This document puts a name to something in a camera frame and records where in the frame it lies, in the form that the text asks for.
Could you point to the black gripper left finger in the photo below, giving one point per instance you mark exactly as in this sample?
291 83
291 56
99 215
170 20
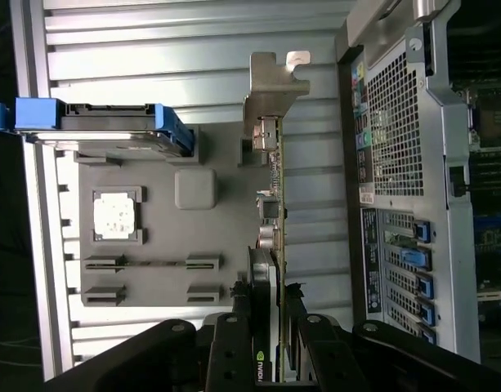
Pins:
229 359

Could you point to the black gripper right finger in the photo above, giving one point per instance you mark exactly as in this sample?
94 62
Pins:
332 359

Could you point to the blue slot retention clip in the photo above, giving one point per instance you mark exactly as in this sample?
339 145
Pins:
426 313
417 259
430 335
425 286
422 232

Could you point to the grey parts rack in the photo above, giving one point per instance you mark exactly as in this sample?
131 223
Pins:
160 237

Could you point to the silver CPU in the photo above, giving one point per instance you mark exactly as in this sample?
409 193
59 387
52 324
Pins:
115 214

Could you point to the open black PC case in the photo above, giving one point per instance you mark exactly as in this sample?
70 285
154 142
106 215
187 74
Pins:
397 122

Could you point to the green motherboard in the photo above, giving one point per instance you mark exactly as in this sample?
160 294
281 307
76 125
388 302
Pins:
491 171

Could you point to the hard disk with blue carrier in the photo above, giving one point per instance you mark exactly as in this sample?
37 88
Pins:
90 116

